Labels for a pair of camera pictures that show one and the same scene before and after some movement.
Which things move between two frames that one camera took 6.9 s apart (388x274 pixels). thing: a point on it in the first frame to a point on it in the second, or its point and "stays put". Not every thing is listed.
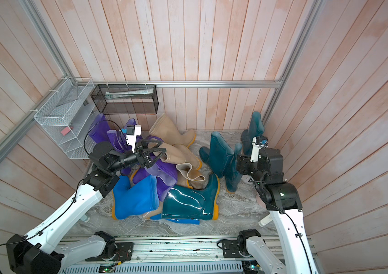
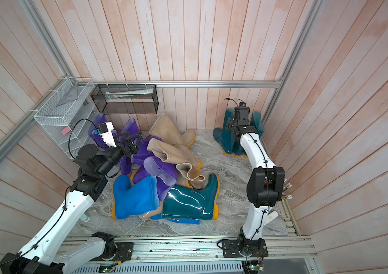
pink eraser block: [64, 131] stays put
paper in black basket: [110, 95] stays put
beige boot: [178, 154] stays put
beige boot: [189, 178] stays put
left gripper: [143, 158] to [133, 149]
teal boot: [217, 157] to [225, 136]
